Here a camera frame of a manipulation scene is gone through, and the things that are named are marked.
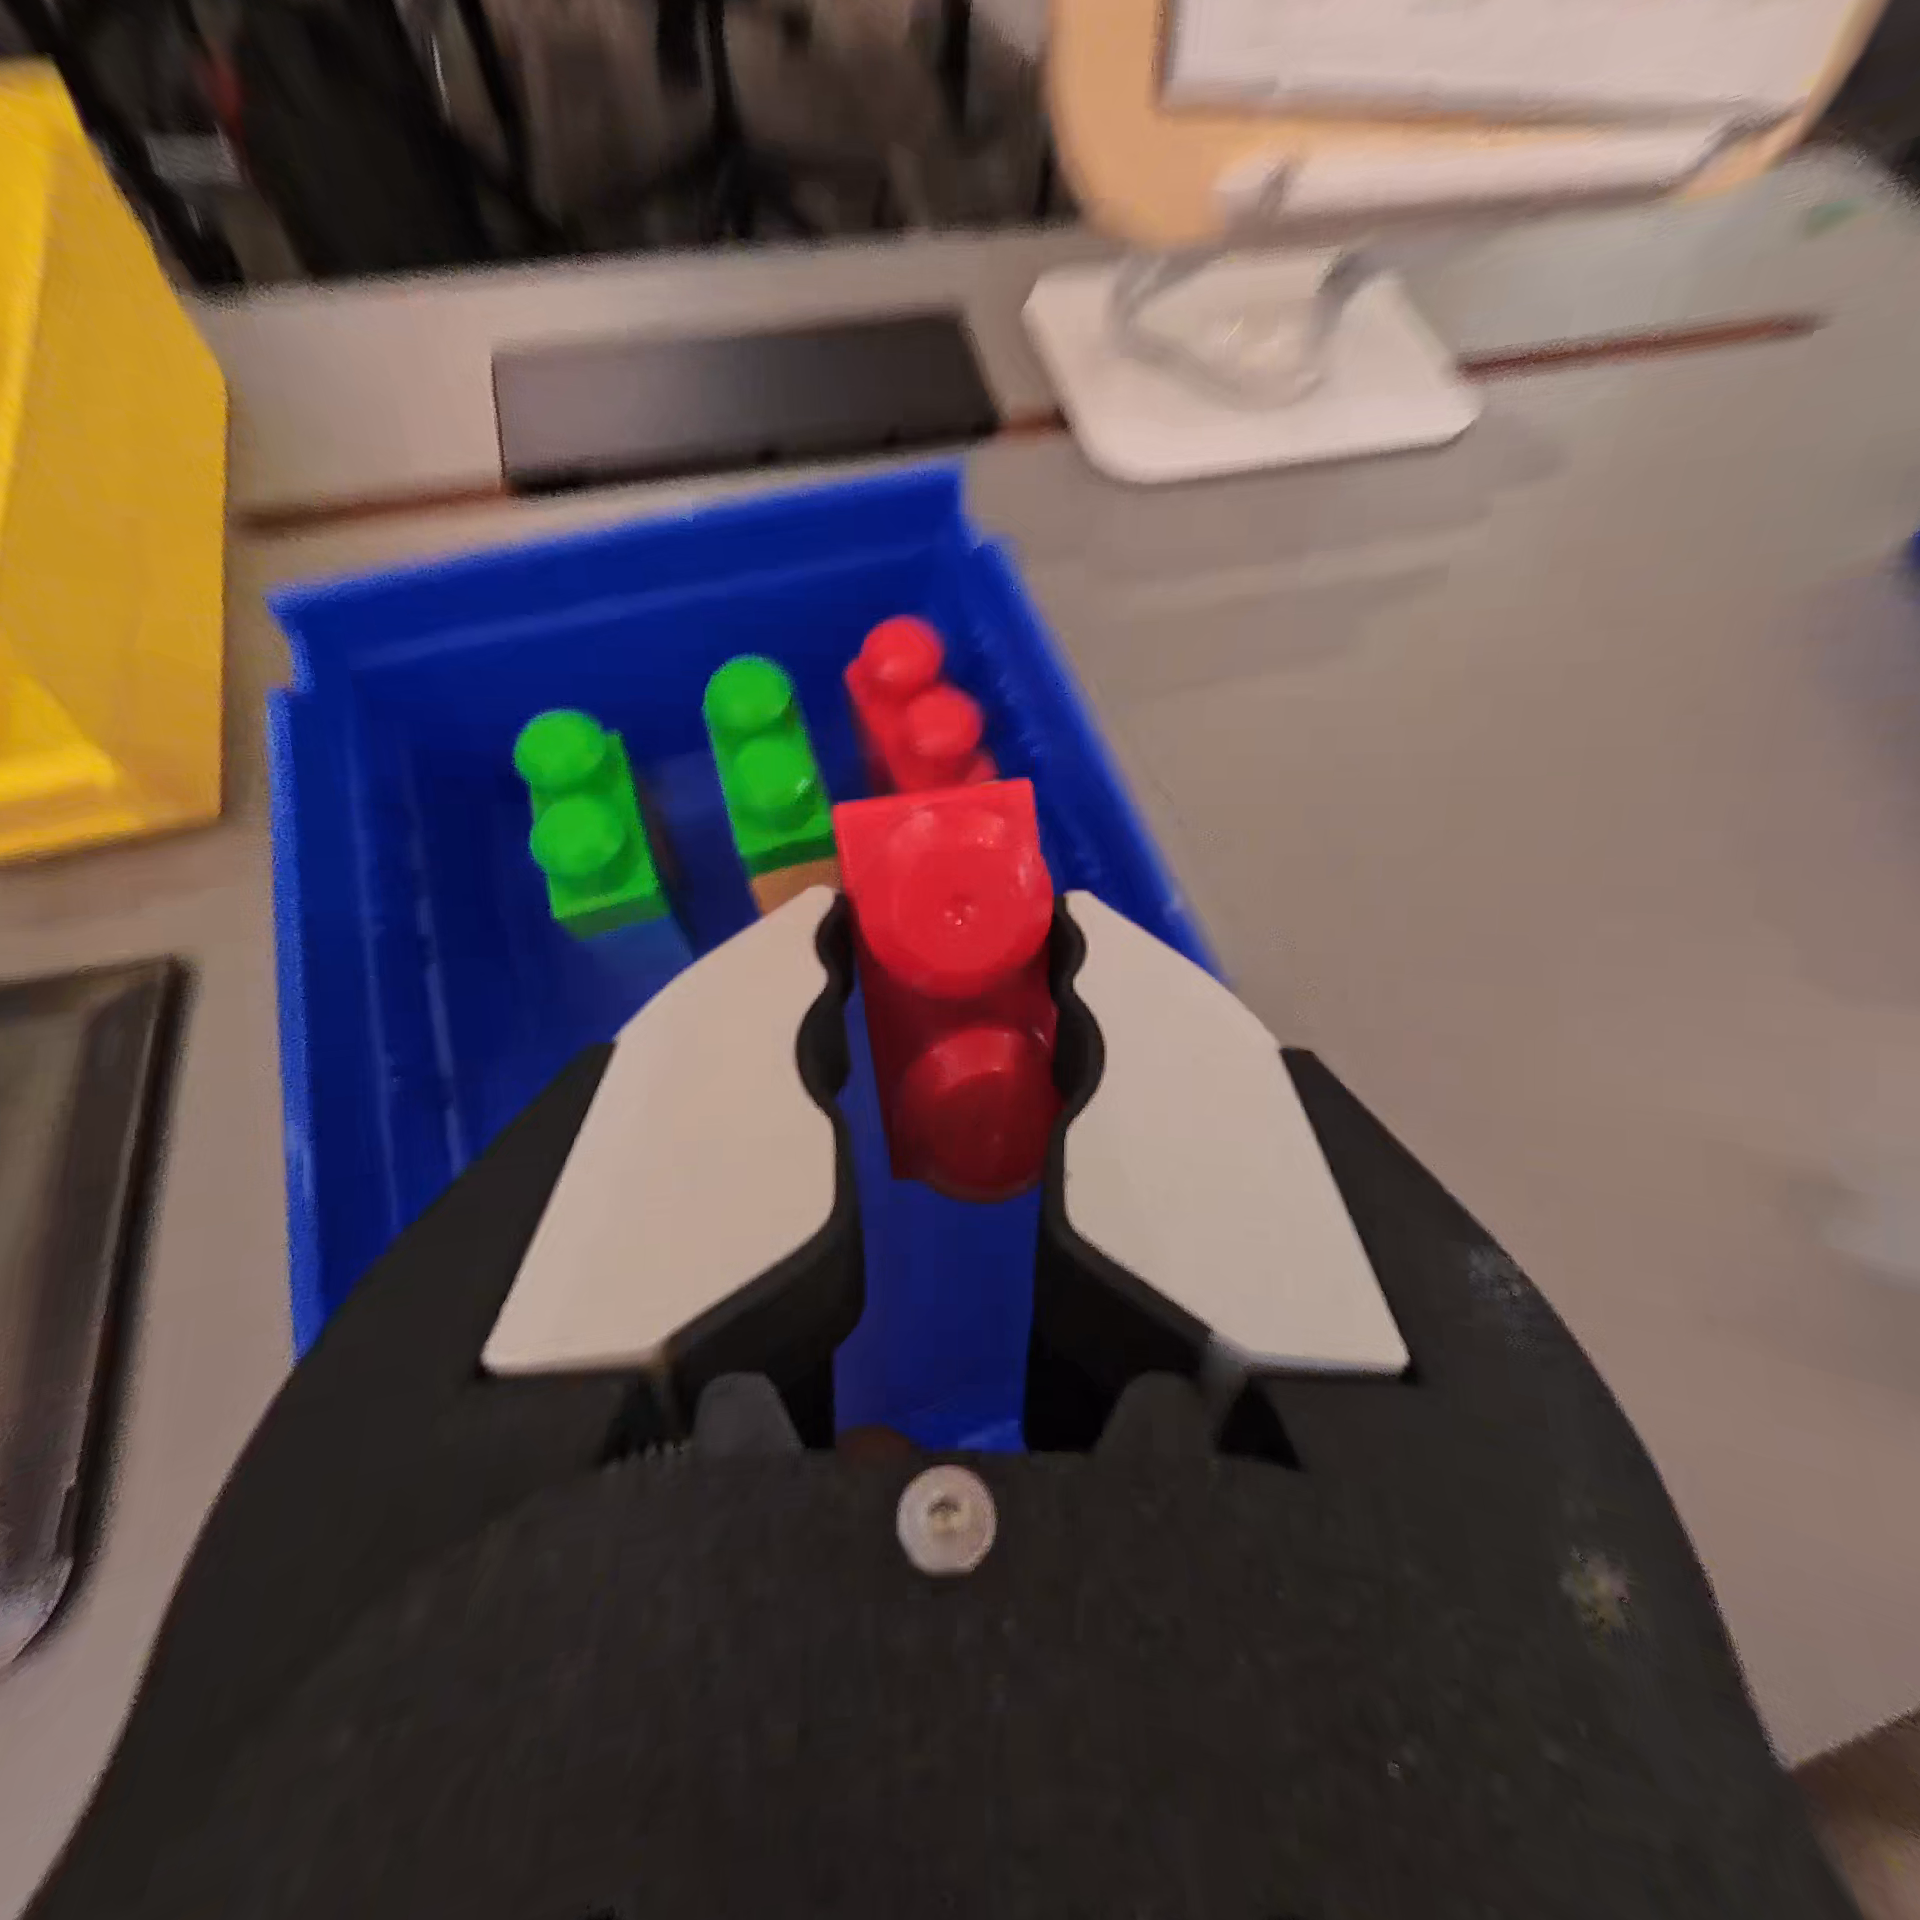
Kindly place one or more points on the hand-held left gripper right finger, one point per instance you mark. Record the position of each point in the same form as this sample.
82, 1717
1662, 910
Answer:
1230, 1201

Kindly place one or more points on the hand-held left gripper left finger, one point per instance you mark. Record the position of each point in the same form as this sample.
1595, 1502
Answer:
661, 1201

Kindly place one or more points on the green toy building block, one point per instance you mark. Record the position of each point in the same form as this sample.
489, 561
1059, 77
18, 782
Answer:
594, 825

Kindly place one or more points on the blue plastic bin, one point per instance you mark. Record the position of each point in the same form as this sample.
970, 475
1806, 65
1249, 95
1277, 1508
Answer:
391, 902

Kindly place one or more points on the grey flat metal plate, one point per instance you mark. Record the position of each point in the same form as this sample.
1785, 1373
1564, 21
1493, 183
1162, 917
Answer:
76, 1293

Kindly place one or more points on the white book stand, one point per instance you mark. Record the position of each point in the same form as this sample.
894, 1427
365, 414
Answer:
1261, 406

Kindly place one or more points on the black flat panel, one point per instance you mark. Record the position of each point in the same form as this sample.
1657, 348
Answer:
751, 401

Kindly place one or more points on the yellow plastic bin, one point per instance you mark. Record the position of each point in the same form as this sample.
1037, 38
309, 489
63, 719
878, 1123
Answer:
107, 540

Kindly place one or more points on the printed instruction sheet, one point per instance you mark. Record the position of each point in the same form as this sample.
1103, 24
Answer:
1500, 47

